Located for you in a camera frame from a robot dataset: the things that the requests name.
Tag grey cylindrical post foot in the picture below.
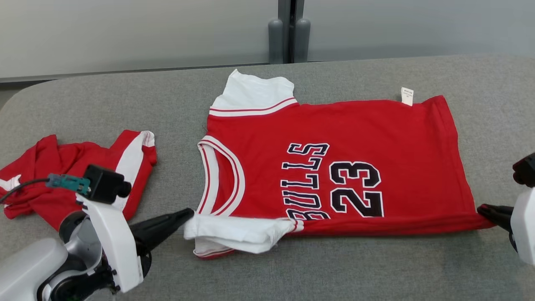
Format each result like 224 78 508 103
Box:
294 18 311 64
268 18 284 64

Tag red Bulls 23 jersey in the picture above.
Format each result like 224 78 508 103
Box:
183 69 496 260

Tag left cable with teal connector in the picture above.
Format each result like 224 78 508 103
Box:
0 173 91 204

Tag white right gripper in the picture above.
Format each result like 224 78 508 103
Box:
477 188 535 266

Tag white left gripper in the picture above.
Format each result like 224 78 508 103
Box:
76 194 195 294

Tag grey fabric sofa cushion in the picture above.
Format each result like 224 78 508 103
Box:
0 54 535 301

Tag red shorts with white stripe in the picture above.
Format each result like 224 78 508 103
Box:
0 130 158 232

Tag grey partition post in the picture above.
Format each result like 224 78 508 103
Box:
278 0 305 64

